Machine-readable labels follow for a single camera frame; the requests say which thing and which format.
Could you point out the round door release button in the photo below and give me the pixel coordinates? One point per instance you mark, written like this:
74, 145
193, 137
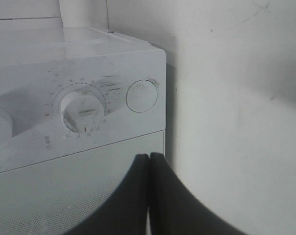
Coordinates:
141, 96

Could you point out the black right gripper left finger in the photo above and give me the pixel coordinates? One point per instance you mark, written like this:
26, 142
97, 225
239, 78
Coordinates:
125, 211

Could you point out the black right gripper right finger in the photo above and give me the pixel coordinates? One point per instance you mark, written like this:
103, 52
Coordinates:
173, 210

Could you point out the white timer knob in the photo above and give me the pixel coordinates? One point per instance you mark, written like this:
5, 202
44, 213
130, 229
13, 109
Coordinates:
81, 111

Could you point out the white microwave oven body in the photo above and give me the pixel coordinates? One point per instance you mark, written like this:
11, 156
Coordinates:
38, 67

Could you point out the white power knob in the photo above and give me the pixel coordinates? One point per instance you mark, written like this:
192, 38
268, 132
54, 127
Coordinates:
6, 127

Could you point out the white microwave door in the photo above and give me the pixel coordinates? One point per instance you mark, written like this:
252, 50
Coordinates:
51, 197

